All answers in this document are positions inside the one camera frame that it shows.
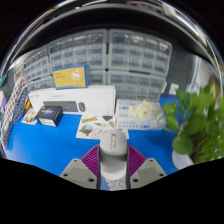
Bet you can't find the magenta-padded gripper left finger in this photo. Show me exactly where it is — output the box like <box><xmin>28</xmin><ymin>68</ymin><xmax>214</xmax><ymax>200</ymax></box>
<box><xmin>59</xmin><ymin>144</ymin><xmax>103</xmax><ymax>190</ymax></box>

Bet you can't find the long white keyboard box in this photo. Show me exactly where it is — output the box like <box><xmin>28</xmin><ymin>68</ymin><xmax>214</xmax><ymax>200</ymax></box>
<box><xmin>28</xmin><ymin>85</ymin><xmax>117</xmax><ymax>116</ymax></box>

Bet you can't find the dark wall shelf unit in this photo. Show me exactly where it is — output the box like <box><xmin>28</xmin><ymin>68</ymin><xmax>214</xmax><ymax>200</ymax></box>
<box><xmin>16</xmin><ymin>6</ymin><xmax>208</xmax><ymax>51</ymax></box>

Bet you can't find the green potted plant white pot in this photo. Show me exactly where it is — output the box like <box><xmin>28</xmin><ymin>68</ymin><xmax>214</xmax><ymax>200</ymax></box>
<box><xmin>156</xmin><ymin>83</ymin><xmax>224</xmax><ymax>170</ymax></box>

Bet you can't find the yellow cardboard box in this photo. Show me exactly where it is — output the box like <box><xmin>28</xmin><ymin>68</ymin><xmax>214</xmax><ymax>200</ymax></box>
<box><xmin>52</xmin><ymin>64</ymin><xmax>90</xmax><ymax>90</ymax></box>

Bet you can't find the red blue checked cloth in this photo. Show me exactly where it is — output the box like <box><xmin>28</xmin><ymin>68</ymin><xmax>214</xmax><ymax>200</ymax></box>
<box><xmin>1</xmin><ymin>76</ymin><xmax>28</xmax><ymax>134</ymax></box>

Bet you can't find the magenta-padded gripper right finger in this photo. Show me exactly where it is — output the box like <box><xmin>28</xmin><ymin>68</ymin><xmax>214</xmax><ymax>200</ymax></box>
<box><xmin>126</xmin><ymin>144</ymin><xmax>168</xmax><ymax>190</ymax></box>

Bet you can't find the white computer mouse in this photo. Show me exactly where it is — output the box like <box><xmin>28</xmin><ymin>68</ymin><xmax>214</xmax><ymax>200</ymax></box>
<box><xmin>98</xmin><ymin>129</ymin><xmax>129</xmax><ymax>181</ymax></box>

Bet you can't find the small dark cardboard box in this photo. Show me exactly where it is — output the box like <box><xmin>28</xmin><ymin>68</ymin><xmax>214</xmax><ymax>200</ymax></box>
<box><xmin>34</xmin><ymin>105</ymin><xmax>64</xmax><ymax>128</ymax></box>

